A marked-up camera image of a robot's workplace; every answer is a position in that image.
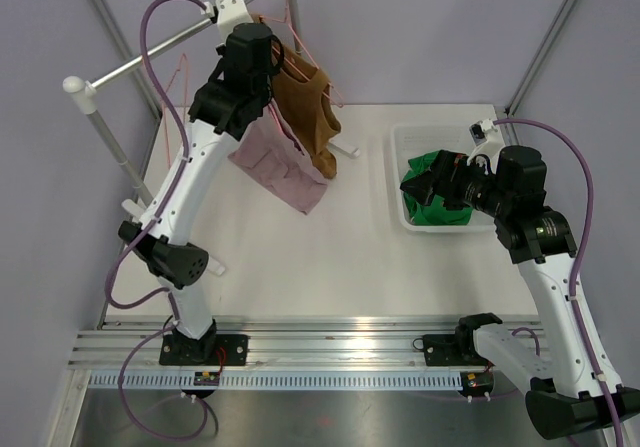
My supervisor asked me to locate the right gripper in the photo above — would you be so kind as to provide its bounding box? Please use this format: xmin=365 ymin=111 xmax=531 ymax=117
xmin=401 ymin=150 xmax=513 ymax=219

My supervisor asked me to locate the green tank top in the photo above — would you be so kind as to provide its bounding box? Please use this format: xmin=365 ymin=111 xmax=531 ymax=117
xmin=402 ymin=150 xmax=474 ymax=227

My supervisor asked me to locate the pink hanger of mauve top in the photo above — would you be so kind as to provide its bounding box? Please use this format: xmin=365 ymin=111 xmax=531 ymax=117
xmin=222 ymin=0 xmax=306 ymax=156

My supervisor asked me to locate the pink hanger of green top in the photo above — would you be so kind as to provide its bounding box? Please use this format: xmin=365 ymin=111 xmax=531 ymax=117
xmin=160 ymin=52 xmax=190 ymax=168

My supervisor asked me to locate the mauve tank top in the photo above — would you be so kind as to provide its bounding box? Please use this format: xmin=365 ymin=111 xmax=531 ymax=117
xmin=228 ymin=116 xmax=328 ymax=214

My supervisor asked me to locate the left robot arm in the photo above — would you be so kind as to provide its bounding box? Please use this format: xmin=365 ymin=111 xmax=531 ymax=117
xmin=118 ymin=23 xmax=284 ymax=366

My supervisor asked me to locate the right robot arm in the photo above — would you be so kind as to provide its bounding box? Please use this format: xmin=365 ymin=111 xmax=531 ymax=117
xmin=400 ymin=146 xmax=639 ymax=440

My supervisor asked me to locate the brown tank top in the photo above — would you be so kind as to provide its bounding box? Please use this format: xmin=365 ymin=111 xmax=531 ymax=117
xmin=272 ymin=46 xmax=341 ymax=179

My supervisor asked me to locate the pink hanger of brown top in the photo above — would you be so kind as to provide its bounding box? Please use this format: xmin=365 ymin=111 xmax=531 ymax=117
xmin=254 ymin=14 xmax=345 ymax=108

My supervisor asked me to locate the white plastic basket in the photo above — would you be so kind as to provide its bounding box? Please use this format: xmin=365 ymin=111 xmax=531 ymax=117
xmin=387 ymin=124 xmax=494 ymax=234

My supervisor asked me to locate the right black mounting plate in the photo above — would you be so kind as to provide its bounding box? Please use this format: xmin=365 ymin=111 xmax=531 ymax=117
xmin=412 ymin=334 xmax=490 ymax=368

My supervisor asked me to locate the black mounting plate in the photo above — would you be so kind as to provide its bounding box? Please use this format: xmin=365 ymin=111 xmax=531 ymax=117
xmin=159 ymin=332 xmax=249 ymax=367
xmin=412 ymin=334 xmax=490 ymax=368

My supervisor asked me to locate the clothes rack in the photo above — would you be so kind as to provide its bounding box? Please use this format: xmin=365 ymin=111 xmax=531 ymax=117
xmin=61 ymin=0 xmax=363 ymax=276

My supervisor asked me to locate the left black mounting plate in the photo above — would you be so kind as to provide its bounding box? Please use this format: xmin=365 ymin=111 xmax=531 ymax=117
xmin=159 ymin=332 xmax=249 ymax=367

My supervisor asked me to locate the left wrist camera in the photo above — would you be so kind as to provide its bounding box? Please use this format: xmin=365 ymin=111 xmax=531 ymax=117
xmin=201 ymin=0 xmax=253 ymax=42

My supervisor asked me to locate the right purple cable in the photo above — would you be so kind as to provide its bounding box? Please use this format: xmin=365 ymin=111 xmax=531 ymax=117
xmin=492 ymin=118 xmax=626 ymax=447

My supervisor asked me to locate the purple cable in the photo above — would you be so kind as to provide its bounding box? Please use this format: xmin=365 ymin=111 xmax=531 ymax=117
xmin=104 ymin=0 xmax=221 ymax=441
xmin=492 ymin=118 xmax=626 ymax=447

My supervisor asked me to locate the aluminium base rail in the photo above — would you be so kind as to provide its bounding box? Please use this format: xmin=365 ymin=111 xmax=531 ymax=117
xmin=68 ymin=314 xmax=458 ymax=370

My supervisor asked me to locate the left frame post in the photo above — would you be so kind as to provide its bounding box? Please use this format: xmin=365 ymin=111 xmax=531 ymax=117
xmin=87 ymin=0 xmax=161 ymax=121

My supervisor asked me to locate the frame post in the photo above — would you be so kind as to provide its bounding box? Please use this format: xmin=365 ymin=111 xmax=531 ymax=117
xmin=87 ymin=0 xmax=161 ymax=121
xmin=505 ymin=0 xmax=581 ymax=116

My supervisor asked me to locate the right frame post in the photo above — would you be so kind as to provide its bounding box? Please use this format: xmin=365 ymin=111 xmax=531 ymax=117
xmin=505 ymin=0 xmax=581 ymax=116

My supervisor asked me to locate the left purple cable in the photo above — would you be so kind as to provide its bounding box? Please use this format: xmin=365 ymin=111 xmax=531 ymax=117
xmin=104 ymin=0 xmax=221 ymax=441

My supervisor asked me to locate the white slotted cable duct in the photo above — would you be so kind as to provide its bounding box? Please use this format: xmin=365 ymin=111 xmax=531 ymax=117
xmin=89 ymin=370 xmax=462 ymax=391

